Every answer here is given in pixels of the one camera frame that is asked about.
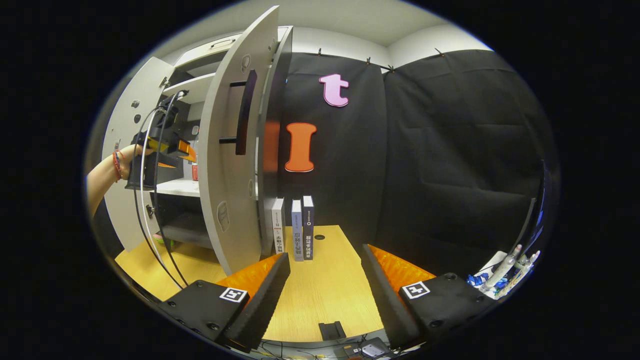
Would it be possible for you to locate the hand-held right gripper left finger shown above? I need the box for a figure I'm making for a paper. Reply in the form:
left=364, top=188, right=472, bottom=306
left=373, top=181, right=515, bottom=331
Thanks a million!
left=160, top=252, right=292, bottom=353

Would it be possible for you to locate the black cable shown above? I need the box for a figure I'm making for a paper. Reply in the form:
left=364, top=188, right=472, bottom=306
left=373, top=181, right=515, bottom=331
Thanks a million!
left=150, top=90, right=190, bottom=288
left=132, top=187, right=185, bottom=291

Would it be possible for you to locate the black backdrop cloth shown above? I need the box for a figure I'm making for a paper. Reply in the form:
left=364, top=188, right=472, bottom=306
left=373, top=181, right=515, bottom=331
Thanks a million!
left=277, top=49, right=558, bottom=281

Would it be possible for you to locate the white book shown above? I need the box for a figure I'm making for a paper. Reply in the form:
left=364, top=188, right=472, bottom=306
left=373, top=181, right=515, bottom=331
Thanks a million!
left=271, top=197, right=286, bottom=256

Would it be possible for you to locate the black door handle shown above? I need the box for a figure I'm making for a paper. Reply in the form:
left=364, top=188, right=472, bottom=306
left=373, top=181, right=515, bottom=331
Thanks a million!
left=219, top=69, right=258, bottom=156

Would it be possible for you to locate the light grey book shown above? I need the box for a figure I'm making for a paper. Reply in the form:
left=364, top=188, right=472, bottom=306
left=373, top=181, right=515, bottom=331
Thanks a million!
left=291, top=200, right=305, bottom=262

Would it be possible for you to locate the white cabinet shelf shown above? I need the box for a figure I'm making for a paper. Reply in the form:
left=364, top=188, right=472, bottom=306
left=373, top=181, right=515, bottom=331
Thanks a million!
left=162, top=72, right=217, bottom=104
left=155, top=178, right=201, bottom=197

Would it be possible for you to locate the white open cabinet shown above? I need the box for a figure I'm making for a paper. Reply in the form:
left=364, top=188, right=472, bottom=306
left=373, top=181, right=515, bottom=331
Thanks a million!
left=150, top=25, right=294, bottom=261

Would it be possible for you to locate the dark navy book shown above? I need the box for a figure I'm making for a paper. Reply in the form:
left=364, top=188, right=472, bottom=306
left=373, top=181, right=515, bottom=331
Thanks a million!
left=302, top=195, right=315, bottom=261

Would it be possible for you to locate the white cable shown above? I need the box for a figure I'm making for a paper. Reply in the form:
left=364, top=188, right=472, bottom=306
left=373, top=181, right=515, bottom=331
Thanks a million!
left=140, top=102, right=173, bottom=282

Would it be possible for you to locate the small black block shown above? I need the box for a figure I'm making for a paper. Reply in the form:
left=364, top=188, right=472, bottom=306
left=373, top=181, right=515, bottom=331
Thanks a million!
left=319, top=321, right=347, bottom=341

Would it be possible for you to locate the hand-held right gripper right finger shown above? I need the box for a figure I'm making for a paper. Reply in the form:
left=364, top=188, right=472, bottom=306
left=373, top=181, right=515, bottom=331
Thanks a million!
left=361, top=244, right=498, bottom=349

